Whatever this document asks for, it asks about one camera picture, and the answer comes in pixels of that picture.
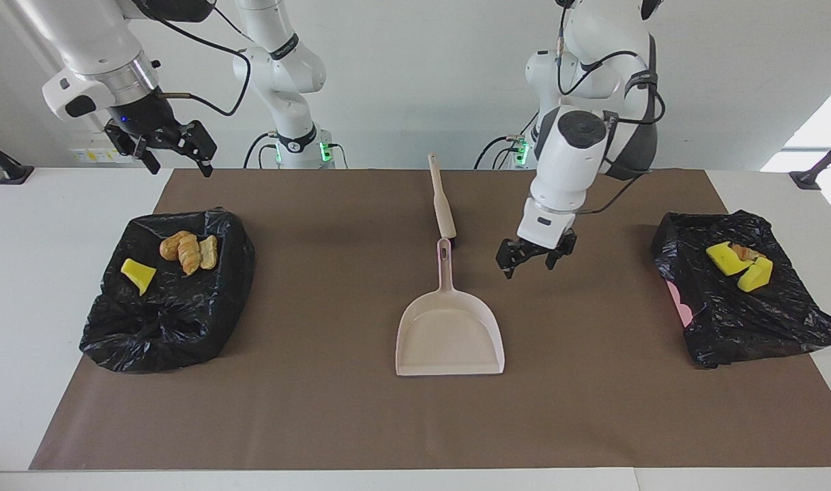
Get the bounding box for brown paper table mat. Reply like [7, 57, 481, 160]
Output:
[29, 168, 831, 471]

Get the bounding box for beige plastic dustpan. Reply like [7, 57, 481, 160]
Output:
[395, 238, 506, 377]

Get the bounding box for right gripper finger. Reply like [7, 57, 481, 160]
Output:
[162, 120, 218, 179]
[106, 127, 162, 175]

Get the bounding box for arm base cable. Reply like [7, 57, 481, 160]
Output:
[473, 133, 529, 170]
[244, 132, 280, 170]

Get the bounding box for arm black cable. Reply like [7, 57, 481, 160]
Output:
[153, 0, 252, 117]
[555, 0, 666, 216]

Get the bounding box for white wall socket box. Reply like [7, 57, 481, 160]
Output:
[70, 131, 138, 164]

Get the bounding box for yellow sponge chunk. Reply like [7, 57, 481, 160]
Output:
[737, 256, 775, 293]

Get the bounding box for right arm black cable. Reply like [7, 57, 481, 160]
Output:
[153, 0, 252, 117]

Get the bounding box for bin lined with black bag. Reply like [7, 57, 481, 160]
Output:
[79, 208, 257, 374]

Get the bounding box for brown bread roll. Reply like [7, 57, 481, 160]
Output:
[159, 230, 192, 262]

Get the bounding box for beige hand brush black bristles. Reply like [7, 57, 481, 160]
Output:
[427, 153, 458, 250]

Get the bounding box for right black garbage bag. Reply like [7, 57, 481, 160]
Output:
[651, 210, 831, 369]

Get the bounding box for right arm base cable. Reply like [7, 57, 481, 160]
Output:
[244, 132, 280, 170]

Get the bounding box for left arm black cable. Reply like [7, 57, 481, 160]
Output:
[555, 0, 666, 216]

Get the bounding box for left arm base cable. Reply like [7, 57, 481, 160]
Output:
[473, 133, 529, 170]

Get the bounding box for notched yellow sponge piece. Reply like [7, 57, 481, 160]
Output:
[705, 242, 755, 278]

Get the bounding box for yellow sponge wedge green edge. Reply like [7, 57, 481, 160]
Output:
[120, 258, 157, 296]

